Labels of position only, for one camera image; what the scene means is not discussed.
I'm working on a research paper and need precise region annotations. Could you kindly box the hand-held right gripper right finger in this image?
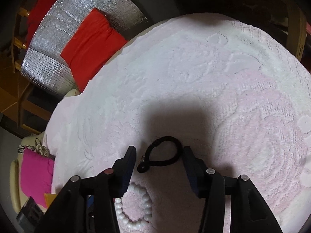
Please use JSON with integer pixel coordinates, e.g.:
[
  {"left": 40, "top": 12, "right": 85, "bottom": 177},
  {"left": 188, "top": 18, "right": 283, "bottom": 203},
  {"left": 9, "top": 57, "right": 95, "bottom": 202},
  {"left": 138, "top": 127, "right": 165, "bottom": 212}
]
[{"left": 183, "top": 146, "right": 283, "bottom": 233}]

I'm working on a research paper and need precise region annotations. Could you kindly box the white bead bracelet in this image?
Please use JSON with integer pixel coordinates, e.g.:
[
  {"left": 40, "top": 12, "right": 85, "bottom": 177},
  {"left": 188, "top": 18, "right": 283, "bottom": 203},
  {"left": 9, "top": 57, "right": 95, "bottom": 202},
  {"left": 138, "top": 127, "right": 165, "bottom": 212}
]
[{"left": 114, "top": 183, "right": 153, "bottom": 230}]

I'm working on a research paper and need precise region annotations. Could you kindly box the white pink terry towel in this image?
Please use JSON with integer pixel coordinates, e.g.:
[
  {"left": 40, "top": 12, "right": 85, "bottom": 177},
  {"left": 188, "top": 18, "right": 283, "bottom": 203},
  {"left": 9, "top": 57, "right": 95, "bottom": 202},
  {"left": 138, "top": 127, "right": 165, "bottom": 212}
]
[{"left": 45, "top": 12, "right": 311, "bottom": 233}]

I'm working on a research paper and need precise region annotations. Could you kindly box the red cushion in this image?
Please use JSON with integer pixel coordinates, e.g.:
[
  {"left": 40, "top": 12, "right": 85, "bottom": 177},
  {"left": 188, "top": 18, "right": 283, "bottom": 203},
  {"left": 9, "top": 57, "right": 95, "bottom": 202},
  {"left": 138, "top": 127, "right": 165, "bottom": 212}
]
[
  {"left": 60, "top": 8, "right": 128, "bottom": 93},
  {"left": 25, "top": 0, "right": 73, "bottom": 44}
]

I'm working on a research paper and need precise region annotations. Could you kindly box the silver foil insulation mat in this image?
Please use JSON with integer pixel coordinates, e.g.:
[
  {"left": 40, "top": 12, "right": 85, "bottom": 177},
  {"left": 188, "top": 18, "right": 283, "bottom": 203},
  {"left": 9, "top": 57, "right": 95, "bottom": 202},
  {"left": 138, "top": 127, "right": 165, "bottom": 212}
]
[{"left": 21, "top": 0, "right": 149, "bottom": 96}]

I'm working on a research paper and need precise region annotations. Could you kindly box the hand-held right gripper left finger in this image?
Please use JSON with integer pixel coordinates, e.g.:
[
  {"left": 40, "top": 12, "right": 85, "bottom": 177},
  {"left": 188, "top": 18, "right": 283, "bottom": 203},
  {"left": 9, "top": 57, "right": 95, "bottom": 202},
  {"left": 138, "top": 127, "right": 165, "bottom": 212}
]
[{"left": 34, "top": 146, "right": 138, "bottom": 233}]

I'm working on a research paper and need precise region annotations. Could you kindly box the magenta cushion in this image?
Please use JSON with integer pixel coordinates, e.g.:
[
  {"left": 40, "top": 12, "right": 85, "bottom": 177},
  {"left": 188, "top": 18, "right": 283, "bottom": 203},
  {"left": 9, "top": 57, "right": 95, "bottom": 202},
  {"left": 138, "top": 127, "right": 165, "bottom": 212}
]
[{"left": 20, "top": 148, "right": 55, "bottom": 207}]

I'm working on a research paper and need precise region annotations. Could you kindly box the black cord hair tie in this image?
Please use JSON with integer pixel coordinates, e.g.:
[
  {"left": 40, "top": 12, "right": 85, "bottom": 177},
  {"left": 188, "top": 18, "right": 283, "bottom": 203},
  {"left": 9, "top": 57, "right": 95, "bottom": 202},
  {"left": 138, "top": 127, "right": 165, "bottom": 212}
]
[{"left": 137, "top": 136, "right": 183, "bottom": 173}]

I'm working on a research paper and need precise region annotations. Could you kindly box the orange cushion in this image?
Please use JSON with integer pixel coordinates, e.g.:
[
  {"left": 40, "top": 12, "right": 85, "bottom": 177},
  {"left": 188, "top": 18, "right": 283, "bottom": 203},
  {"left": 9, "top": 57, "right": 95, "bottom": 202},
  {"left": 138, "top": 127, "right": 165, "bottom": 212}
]
[{"left": 44, "top": 192, "right": 56, "bottom": 209}]

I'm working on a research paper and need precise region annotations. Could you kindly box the floral patterned cloth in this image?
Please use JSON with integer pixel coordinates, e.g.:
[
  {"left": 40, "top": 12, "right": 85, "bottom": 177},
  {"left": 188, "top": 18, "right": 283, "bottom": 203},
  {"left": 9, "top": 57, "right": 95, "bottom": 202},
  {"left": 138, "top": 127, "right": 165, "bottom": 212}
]
[{"left": 18, "top": 138, "right": 50, "bottom": 157}]

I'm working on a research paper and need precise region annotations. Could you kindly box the wooden chair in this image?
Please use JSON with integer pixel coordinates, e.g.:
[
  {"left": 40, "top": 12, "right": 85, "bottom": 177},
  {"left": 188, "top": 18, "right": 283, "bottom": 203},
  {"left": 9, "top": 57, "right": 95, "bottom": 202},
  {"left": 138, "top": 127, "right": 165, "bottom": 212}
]
[{"left": 0, "top": 0, "right": 51, "bottom": 134}]

